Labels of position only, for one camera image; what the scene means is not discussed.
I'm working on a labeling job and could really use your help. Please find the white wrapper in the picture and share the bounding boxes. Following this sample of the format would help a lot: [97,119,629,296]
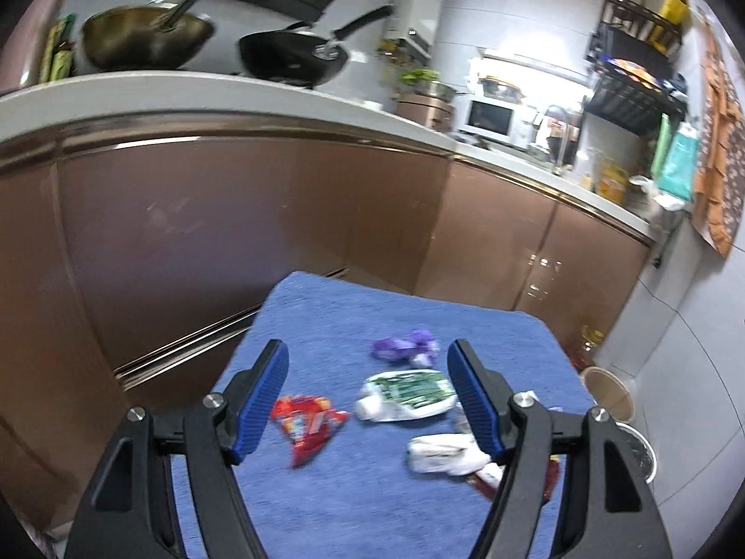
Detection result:
[406,433,491,477]

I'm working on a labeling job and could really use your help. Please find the small red candy wrapper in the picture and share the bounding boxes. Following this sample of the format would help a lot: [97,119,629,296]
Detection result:
[270,395,350,468]

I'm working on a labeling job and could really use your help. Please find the green white pouch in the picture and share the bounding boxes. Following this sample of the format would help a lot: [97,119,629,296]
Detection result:
[355,370,457,423]

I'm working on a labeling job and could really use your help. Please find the white trash bin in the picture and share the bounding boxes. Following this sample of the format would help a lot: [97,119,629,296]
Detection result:
[617,423,658,484]

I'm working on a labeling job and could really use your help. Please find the beige trash bin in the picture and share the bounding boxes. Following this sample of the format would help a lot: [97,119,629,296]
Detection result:
[580,366,635,424]

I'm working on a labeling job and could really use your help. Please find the cooking oil bottle floor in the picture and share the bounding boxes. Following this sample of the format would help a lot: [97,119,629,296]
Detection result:
[568,324,605,372]

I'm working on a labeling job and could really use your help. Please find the brown base cabinets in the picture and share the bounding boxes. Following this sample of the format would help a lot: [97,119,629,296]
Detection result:
[1,116,653,529]

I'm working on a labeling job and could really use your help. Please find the blue towel mat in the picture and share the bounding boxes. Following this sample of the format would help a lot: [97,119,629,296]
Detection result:
[168,269,599,559]

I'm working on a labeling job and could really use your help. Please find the purple wrapper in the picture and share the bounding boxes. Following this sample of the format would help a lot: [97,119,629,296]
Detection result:
[371,328,440,368]

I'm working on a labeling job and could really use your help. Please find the yellow oil bottle counter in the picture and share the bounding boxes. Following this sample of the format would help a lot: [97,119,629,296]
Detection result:
[596,160,629,206]

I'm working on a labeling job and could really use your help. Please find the orange brown apron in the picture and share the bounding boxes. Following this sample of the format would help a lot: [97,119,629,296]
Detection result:
[692,20,744,260]

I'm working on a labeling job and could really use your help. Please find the teal plastic bag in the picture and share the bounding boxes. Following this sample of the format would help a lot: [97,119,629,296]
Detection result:
[657,123,699,202]

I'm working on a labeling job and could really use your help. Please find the green cutting board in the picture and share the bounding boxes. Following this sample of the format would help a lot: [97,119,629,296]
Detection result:
[649,114,672,179]

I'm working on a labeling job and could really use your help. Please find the white microwave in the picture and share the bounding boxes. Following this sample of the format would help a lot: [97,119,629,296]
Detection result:
[460,95,525,145]

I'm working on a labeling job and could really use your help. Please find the chrome faucet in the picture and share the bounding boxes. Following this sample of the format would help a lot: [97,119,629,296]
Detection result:
[537,105,582,168]

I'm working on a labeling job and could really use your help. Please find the brown rice cooker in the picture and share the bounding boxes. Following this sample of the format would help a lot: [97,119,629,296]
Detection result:
[395,92,454,134]

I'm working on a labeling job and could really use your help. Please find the steel pot on microwave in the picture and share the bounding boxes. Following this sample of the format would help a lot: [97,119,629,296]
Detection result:
[479,76,524,103]

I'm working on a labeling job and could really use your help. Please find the black dish rack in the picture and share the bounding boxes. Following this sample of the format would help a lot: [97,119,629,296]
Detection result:
[583,0,688,135]

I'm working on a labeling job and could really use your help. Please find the steel pot with greens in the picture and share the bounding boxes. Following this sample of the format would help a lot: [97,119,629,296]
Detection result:
[399,68,465,102]

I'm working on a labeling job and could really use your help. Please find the golden steel wok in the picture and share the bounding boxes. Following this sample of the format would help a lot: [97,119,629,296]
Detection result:
[81,0,216,72]

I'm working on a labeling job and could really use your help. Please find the black wok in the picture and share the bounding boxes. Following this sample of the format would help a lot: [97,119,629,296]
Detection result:
[237,4,395,89]

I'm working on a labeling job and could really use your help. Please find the white water heater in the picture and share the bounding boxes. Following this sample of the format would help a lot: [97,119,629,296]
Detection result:
[384,0,443,63]

